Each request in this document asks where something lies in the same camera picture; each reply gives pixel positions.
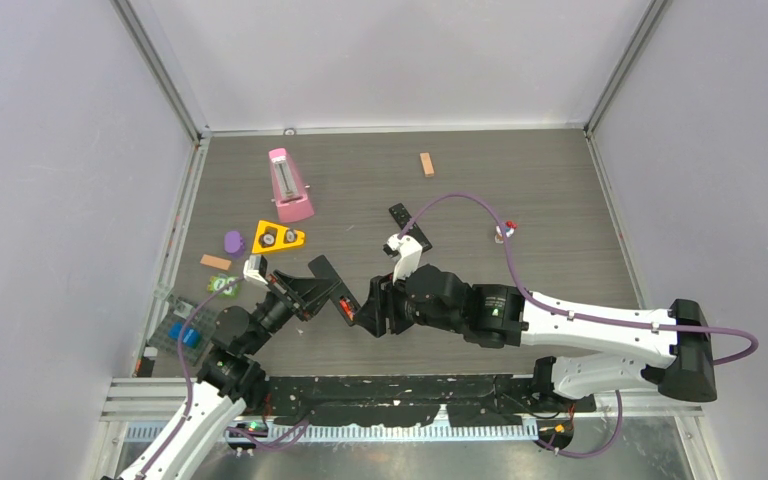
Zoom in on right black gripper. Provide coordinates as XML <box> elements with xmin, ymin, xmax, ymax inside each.
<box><xmin>353</xmin><ymin>265</ymin><xmax>463</xmax><ymax>339</ymax></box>

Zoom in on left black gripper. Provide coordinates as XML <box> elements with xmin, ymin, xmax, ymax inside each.
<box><xmin>244</xmin><ymin>269</ymin><xmax>339</xmax><ymax>354</ymax></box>

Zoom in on black remote control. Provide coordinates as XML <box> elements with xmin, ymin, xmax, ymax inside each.
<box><xmin>307</xmin><ymin>254</ymin><xmax>362</xmax><ymax>327</ymax></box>

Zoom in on orange battery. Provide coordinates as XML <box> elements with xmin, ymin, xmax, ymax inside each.
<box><xmin>340</xmin><ymin>298</ymin><xmax>354</xmax><ymax>322</ymax></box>

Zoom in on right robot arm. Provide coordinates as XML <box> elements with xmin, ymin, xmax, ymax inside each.
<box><xmin>340</xmin><ymin>265</ymin><xmax>717</xmax><ymax>411</ymax></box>

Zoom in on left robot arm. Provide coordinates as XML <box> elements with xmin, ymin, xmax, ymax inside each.
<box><xmin>118</xmin><ymin>267</ymin><xmax>343</xmax><ymax>479</ymax></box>

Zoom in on yellow triangular holder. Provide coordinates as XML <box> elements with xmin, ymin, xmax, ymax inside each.
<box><xmin>251</xmin><ymin>220</ymin><xmax>306</xmax><ymax>255</ymax></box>

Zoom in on pink metronome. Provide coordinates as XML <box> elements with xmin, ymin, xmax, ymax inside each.
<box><xmin>268</xmin><ymin>148</ymin><xmax>315</xmax><ymax>223</ymax></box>

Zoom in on purple toy block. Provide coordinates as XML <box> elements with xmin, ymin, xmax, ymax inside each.
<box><xmin>223</xmin><ymin>230</ymin><xmax>246</xmax><ymax>258</ymax></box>

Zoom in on green toy block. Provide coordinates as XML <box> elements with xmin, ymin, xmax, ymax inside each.
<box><xmin>207</xmin><ymin>275</ymin><xmax>240</xmax><ymax>298</ymax></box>

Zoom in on orange wooden block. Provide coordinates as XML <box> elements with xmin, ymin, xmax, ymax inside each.
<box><xmin>200</xmin><ymin>254</ymin><xmax>232</xmax><ymax>271</ymax></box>

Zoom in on blue lego brick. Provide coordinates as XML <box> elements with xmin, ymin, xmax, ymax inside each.
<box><xmin>168</xmin><ymin>322</ymin><xmax>202</xmax><ymax>349</ymax></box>

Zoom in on small red white blue toy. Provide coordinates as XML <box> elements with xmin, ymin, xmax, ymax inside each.
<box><xmin>494</xmin><ymin>221</ymin><xmax>518</xmax><ymax>244</ymax></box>

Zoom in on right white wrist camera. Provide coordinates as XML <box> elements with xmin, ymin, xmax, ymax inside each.
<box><xmin>384</xmin><ymin>234</ymin><xmax>423</xmax><ymax>281</ymax></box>

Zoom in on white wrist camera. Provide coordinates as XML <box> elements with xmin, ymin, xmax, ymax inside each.
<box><xmin>384</xmin><ymin>234</ymin><xmax>423</xmax><ymax>281</ymax></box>
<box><xmin>242</xmin><ymin>254</ymin><xmax>268</xmax><ymax>289</ymax></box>

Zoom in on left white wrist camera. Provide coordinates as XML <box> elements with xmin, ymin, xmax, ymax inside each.
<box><xmin>242</xmin><ymin>254</ymin><xmax>268</xmax><ymax>289</ymax></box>

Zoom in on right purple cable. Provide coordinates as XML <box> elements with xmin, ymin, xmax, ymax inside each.
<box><xmin>398</xmin><ymin>193</ymin><xmax>760</xmax><ymax>367</ymax></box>

